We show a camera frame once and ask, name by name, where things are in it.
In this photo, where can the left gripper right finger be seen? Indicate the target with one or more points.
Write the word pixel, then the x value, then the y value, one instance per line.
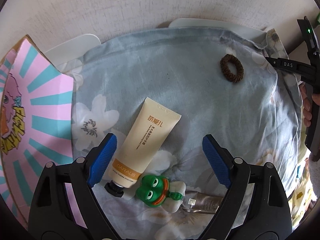
pixel 268 215

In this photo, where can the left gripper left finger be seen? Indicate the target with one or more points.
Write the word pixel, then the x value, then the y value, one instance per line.
pixel 50 215

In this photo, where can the green frog toy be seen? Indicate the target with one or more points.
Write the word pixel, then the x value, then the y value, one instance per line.
pixel 159 191

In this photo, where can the cream hand cream tube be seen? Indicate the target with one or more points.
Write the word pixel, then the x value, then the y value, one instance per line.
pixel 150 129

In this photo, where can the person's right hand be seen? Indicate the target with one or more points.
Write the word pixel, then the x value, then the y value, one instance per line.
pixel 307 116

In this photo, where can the green yellow striped bedding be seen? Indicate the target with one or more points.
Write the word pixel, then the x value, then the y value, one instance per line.
pixel 303 194

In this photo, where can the brown sachet packet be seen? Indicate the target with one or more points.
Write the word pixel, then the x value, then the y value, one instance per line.
pixel 197 202

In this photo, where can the brown hair scrunchie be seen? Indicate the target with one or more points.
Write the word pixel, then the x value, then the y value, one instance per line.
pixel 231 68

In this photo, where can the pink teal cardboard box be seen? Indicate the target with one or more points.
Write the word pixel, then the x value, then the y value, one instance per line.
pixel 36 109

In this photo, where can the white tray under cloth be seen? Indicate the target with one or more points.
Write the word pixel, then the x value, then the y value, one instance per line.
pixel 78 46

